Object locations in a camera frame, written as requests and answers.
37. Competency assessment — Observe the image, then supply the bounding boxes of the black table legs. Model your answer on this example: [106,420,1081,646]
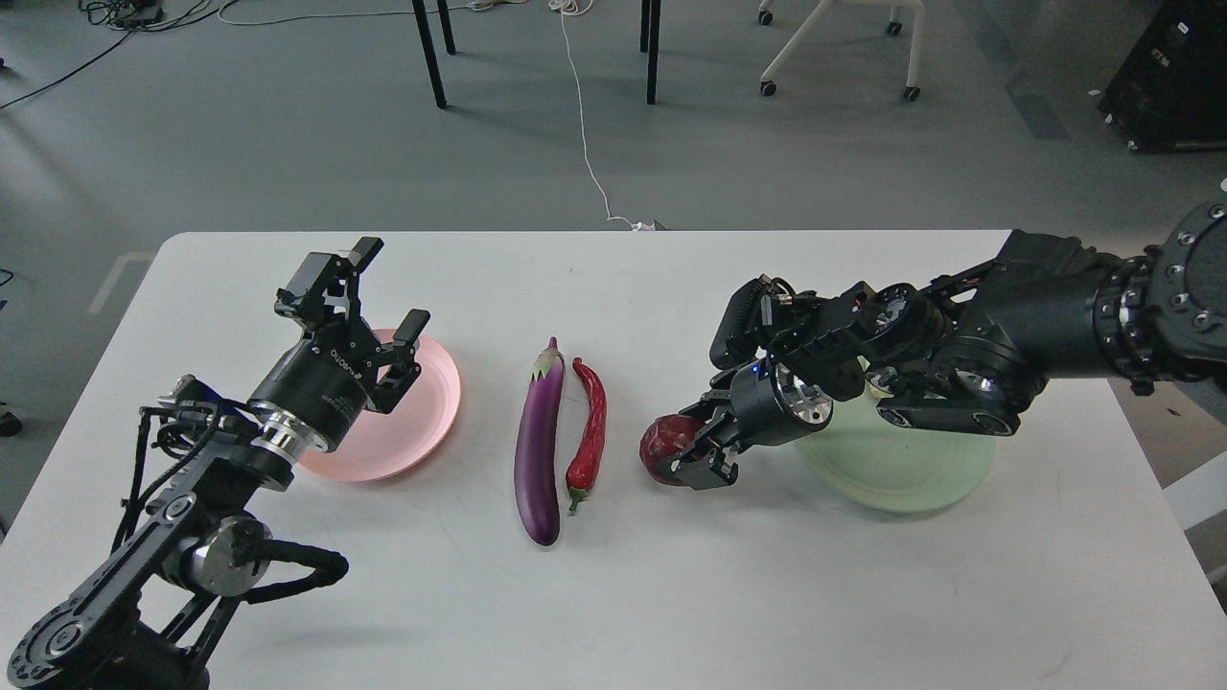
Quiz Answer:
[410,0,663,110]

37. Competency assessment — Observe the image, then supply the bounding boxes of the black equipment case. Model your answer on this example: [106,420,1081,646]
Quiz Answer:
[1099,1,1226,152]

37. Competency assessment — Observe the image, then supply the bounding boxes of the white office chair base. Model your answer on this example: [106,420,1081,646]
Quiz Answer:
[757,0,928,103]

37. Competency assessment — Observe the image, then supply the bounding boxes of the green plate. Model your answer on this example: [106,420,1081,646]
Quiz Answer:
[793,384,996,514]

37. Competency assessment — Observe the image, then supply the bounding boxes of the red chili pepper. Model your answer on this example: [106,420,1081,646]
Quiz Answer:
[566,357,609,514]

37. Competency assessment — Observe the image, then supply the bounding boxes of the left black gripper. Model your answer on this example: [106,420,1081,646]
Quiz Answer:
[248,237,432,451]

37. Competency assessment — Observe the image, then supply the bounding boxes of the purple eggplant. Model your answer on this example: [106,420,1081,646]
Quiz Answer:
[513,336,564,546]

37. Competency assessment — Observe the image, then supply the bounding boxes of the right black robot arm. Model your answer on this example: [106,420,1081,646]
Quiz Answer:
[639,203,1226,490]

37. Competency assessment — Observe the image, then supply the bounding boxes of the pink plate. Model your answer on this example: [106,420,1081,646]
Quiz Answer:
[297,334,463,483]

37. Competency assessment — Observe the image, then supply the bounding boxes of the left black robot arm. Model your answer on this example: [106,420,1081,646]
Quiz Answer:
[6,237,429,689]

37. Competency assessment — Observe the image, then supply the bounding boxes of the white floor cable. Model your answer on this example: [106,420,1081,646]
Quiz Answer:
[217,0,666,233]

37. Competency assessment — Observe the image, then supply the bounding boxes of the red pomegranate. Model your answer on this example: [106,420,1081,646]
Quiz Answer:
[638,414,706,487]

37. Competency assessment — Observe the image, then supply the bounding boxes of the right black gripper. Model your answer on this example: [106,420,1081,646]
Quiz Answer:
[654,357,834,491]

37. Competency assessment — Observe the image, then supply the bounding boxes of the black floor cables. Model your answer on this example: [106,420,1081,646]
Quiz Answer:
[0,0,240,114]

